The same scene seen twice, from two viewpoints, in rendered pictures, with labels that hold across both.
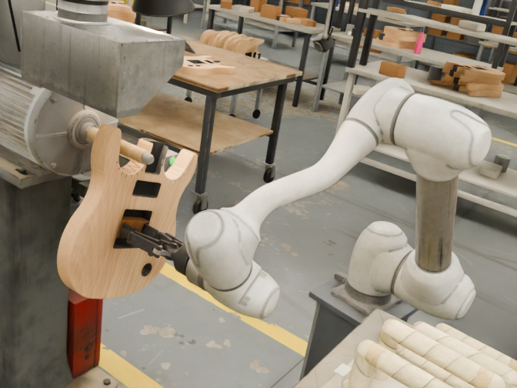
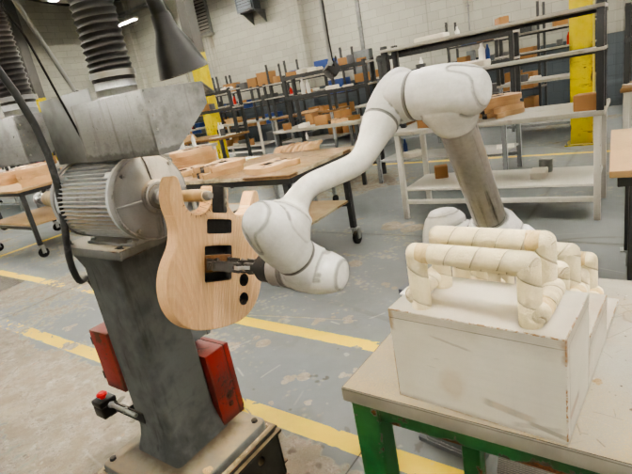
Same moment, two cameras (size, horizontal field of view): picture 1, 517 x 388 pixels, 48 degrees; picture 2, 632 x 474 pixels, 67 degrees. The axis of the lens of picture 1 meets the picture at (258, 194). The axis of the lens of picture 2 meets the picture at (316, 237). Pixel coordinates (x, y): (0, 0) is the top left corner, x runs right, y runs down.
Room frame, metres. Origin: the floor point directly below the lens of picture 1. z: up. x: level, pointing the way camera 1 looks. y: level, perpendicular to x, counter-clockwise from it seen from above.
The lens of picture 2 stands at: (0.02, -0.13, 1.47)
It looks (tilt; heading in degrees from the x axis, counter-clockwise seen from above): 18 degrees down; 6
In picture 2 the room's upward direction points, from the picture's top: 11 degrees counter-clockwise
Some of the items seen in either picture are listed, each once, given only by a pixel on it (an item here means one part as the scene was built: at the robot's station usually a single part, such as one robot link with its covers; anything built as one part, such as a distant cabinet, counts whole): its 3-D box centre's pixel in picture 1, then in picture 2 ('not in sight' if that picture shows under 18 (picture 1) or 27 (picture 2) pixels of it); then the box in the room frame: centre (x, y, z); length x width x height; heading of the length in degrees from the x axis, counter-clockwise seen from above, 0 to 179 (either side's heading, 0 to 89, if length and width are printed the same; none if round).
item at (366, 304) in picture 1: (362, 288); not in sight; (1.69, -0.40, 0.73); 0.22 x 0.18 x 0.06; 50
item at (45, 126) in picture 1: (38, 108); (120, 197); (1.43, 0.60, 1.25); 0.41 x 0.27 x 0.26; 58
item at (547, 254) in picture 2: not in sight; (545, 270); (0.69, -0.39, 1.15); 0.03 x 0.03 x 0.09
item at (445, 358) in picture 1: (440, 356); (487, 237); (0.74, -0.32, 1.20); 0.20 x 0.03 x 0.03; 54
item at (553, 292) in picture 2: not in sight; (546, 299); (0.65, -0.37, 1.12); 0.11 x 0.03 x 0.03; 145
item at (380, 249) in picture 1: (380, 255); (447, 238); (1.67, -0.42, 0.87); 0.18 x 0.16 x 0.22; 53
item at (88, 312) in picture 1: (65, 311); (203, 370); (1.60, 0.58, 0.49); 0.25 x 0.12 x 0.37; 58
